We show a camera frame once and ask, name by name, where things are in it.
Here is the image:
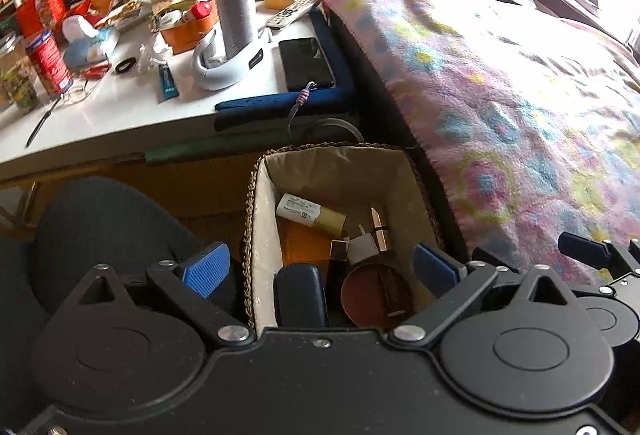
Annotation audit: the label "black smartphone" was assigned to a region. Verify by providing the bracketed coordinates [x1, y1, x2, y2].
[278, 36, 336, 92]

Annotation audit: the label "black pen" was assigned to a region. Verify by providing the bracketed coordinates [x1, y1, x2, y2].
[25, 96, 63, 148]

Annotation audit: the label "white charger plug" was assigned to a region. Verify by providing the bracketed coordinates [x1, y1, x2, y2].
[347, 224, 383, 266]

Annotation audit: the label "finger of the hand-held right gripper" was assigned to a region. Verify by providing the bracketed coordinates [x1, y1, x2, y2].
[557, 230, 629, 272]
[472, 246, 521, 274]

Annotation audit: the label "woven lined basket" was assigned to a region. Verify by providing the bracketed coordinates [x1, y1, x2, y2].
[241, 144, 446, 332]

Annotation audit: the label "pink phone strap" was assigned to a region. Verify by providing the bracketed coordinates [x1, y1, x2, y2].
[295, 82, 318, 108]

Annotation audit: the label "black glasses case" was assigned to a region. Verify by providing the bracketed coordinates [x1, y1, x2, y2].
[273, 263, 329, 330]

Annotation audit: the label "floral fleece blanket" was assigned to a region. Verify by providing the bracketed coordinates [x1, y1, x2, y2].
[320, 0, 640, 288]

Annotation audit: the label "round brown compact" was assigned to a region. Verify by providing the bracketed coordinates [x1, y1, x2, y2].
[340, 264, 415, 330]

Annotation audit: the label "thin wire glasses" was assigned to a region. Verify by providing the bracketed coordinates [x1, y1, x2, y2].
[59, 78, 103, 106]

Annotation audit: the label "green printed can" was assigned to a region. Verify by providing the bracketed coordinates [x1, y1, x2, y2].
[0, 58, 41, 113]

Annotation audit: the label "grey remote control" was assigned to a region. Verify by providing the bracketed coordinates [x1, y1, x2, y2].
[264, 0, 322, 30]

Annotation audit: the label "blue tube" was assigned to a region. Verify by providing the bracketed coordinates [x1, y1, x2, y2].
[157, 64, 180, 102]

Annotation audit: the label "white curved holder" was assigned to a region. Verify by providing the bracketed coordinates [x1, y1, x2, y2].
[191, 28, 273, 92]

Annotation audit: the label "purple thermos bottle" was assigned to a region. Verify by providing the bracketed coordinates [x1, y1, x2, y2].
[209, 0, 258, 62]

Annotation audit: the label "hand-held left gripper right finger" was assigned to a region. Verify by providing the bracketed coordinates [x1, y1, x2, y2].
[389, 242, 577, 344]

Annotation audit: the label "orange box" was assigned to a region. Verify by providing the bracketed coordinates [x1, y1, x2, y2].
[150, 0, 218, 54]

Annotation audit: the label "red printed box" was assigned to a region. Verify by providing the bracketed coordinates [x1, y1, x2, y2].
[15, 0, 68, 38]

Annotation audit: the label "gold and white tube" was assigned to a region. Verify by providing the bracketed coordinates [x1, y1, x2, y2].
[275, 194, 348, 237]

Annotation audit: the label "white desk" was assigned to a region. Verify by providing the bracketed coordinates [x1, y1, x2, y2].
[0, 0, 361, 181]

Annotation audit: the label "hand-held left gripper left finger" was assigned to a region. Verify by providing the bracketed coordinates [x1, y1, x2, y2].
[49, 242, 252, 347]

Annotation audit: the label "red can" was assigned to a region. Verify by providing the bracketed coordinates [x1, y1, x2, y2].
[24, 30, 76, 97]

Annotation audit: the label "person's leg in dark pants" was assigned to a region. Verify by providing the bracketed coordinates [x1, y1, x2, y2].
[0, 176, 241, 435]

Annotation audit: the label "rose gold lipstick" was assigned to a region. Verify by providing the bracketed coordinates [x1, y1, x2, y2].
[369, 208, 391, 252]

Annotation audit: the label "navy cloth mat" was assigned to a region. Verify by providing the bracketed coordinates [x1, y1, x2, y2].
[215, 8, 358, 132]

